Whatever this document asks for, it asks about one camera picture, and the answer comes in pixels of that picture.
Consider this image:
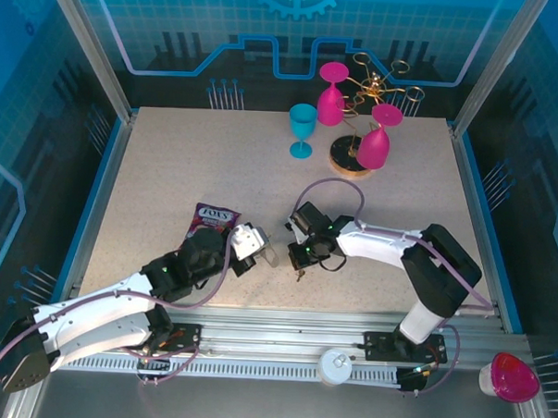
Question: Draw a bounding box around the purple candy bag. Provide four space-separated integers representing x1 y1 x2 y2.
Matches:
178 201 242 253

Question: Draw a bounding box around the pink plastic goblet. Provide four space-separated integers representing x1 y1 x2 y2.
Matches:
355 104 404 173
315 61 350 129

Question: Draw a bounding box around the teal plastic goblet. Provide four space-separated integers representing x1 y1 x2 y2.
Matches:
286 102 320 161

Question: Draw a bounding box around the white round knob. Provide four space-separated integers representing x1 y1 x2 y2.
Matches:
316 348 353 388

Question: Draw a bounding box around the white cup with pink lid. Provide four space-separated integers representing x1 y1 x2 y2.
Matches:
477 350 542 405

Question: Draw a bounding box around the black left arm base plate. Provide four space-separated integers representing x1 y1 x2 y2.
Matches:
159 322 205 354

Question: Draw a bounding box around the gold wire glass rack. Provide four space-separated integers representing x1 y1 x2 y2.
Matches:
327 50 426 183

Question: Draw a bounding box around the aluminium front rail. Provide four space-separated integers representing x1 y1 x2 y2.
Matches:
34 298 533 375

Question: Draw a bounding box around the aluminium side rail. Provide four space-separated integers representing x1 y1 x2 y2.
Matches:
440 123 520 331
54 109 139 314

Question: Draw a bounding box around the white slotted cable duct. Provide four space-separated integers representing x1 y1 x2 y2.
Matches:
49 350 405 387

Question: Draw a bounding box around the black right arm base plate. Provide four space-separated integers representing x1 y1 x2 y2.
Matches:
362 330 449 365

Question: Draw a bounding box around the aluminium frame post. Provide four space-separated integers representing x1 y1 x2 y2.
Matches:
451 0 552 141
36 0 143 123

